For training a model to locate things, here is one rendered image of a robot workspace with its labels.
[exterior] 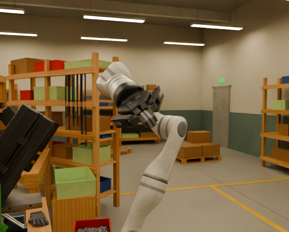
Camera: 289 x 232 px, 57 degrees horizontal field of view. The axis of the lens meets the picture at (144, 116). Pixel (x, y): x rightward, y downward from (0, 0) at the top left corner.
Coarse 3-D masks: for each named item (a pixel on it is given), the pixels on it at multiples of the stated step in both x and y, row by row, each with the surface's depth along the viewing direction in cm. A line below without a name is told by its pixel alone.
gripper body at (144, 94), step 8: (120, 88) 60; (128, 88) 59; (136, 88) 60; (120, 96) 59; (128, 96) 60; (144, 96) 57; (120, 104) 60; (136, 104) 56; (120, 112) 57; (128, 112) 56
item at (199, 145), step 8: (192, 136) 753; (200, 136) 753; (208, 136) 762; (184, 144) 734; (192, 144) 734; (200, 144) 734; (208, 144) 734; (216, 144) 734; (184, 152) 688; (192, 152) 699; (200, 152) 710; (208, 152) 719; (216, 152) 729; (176, 160) 720; (184, 160) 688; (200, 160) 713; (208, 160) 726; (216, 160) 728
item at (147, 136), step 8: (152, 88) 1004; (104, 104) 958; (112, 104) 965; (120, 128) 973; (104, 136) 965; (112, 136) 974; (120, 136) 975; (128, 136) 988; (136, 136) 995; (144, 136) 1007; (152, 136) 1014; (80, 144) 940
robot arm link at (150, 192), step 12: (144, 180) 90; (156, 180) 89; (144, 192) 88; (156, 192) 88; (132, 204) 90; (144, 204) 88; (156, 204) 90; (132, 216) 89; (144, 216) 91; (132, 228) 89
